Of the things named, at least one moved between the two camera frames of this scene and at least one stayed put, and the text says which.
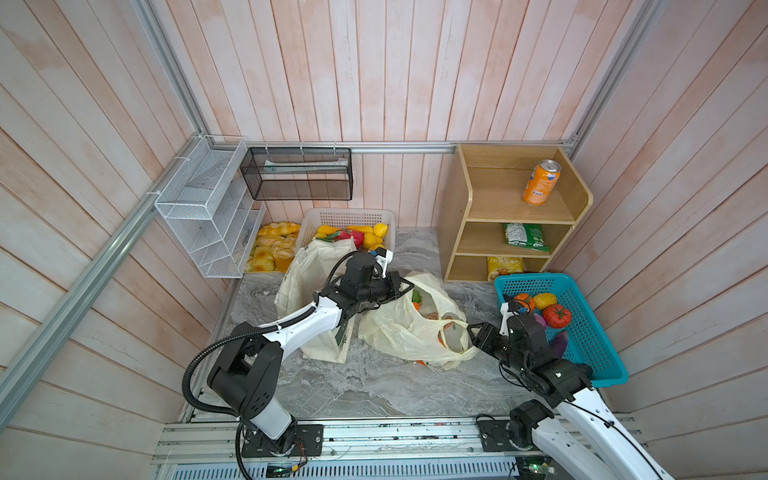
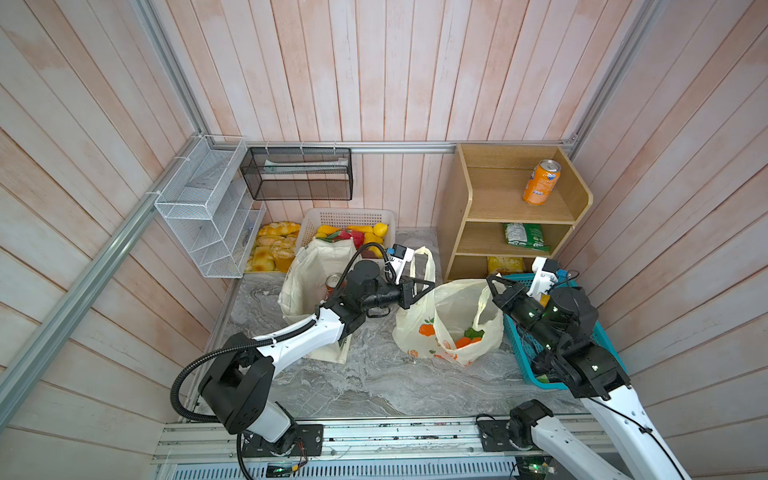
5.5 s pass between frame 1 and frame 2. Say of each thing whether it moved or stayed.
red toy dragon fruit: stayed
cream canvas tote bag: stayed
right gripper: moved
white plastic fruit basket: stayed
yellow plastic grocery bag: moved
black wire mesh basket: stayed
